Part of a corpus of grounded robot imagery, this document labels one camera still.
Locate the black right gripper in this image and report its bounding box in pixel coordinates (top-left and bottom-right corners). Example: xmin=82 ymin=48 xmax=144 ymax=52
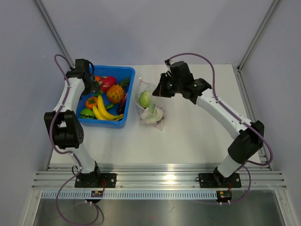
xmin=153 ymin=73 xmax=182 ymax=98

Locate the orange fruit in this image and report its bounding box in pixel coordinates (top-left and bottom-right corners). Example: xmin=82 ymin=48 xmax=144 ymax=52
xmin=85 ymin=97 xmax=98 ymax=110
xmin=95 ymin=76 xmax=101 ymax=83

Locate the round green cabbage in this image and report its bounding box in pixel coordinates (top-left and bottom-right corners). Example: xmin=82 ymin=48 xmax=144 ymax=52
xmin=139 ymin=90 xmax=154 ymax=109

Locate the clear zip top bag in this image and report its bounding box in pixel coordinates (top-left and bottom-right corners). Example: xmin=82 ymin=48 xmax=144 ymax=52
xmin=134 ymin=77 xmax=166 ymax=131

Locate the white green napa cabbage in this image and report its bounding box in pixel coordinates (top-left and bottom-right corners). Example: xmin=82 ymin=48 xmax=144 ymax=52
xmin=141 ymin=106 xmax=164 ymax=124

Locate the purple grape bunch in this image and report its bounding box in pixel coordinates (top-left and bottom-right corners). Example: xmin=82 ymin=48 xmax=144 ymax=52
xmin=150 ymin=117 xmax=164 ymax=125

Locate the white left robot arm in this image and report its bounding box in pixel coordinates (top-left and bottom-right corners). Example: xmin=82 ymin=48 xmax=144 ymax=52
xmin=44 ymin=59 xmax=102 ymax=187

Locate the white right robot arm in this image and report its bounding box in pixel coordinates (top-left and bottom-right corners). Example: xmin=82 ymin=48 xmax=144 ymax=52
xmin=152 ymin=60 xmax=264 ymax=186

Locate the pink dragon fruit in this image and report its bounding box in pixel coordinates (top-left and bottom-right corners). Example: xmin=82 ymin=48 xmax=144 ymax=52
xmin=98 ymin=76 xmax=117 ymax=93

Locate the blue plastic bin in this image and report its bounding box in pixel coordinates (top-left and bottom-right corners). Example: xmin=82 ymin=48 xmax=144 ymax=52
xmin=76 ymin=65 xmax=135 ymax=129

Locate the purple eggplant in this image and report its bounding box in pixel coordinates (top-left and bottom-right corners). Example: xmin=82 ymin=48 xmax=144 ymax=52
xmin=117 ymin=94 xmax=127 ymax=114

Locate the dark green chili pepper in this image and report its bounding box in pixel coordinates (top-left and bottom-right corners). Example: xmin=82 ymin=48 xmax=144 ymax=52
xmin=105 ymin=103 xmax=115 ymax=110

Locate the yellow banana bunch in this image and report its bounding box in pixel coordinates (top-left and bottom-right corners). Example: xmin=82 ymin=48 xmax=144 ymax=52
xmin=92 ymin=96 xmax=124 ymax=121

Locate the right small circuit board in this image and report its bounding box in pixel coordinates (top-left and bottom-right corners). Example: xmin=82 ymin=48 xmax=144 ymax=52
xmin=216 ymin=190 xmax=232 ymax=203

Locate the small circuit board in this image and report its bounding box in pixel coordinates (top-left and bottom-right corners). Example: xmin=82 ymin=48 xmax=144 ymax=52
xmin=91 ymin=191 xmax=103 ymax=198
xmin=216 ymin=190 xmax=232 ymax=203

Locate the left small circuit board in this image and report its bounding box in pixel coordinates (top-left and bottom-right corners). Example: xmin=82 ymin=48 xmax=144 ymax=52
xmin=91 ymin=191 xmax=103 ymax=198

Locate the left aluminium frame post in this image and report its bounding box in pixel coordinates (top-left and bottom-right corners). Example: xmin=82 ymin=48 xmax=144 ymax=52
xmin=33 ymin=0 xmax=75 ymax=67

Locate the aluminium frame post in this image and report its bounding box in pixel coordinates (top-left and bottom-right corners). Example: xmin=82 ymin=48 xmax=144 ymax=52
xmin=238 ymin=0 xmax=282 ymax=72
xmin=33 ymin=0 xmax=75 ymax=67

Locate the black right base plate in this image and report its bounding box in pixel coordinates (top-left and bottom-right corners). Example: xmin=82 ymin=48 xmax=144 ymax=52
xmin=195 ymin=173 xmax=242 ymax=188

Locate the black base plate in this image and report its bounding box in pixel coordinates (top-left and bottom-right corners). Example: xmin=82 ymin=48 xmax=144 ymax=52
xmin=75 ymin=172 xmax=117 ymax=188
xmin=195 ymin=173 xmax=242 ymax=188

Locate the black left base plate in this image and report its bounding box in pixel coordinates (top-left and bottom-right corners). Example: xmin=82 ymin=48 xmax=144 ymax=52
xmin=75 ymin=172 xmax=117 ymax=188

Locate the slotted cable duct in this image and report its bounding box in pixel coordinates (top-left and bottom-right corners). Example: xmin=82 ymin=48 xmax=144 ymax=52
xmin=41 ymin=190 xmax=217 ymax=200

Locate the aluminium front rail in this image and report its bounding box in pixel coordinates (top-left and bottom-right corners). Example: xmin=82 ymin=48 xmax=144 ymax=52
xmin=32 ymin=164 xmax=287 ymax=190

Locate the right aluminium frame post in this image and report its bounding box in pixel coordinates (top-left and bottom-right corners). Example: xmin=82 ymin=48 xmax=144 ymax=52
xmin=238 ymin=0 xmax=282 ymax=72

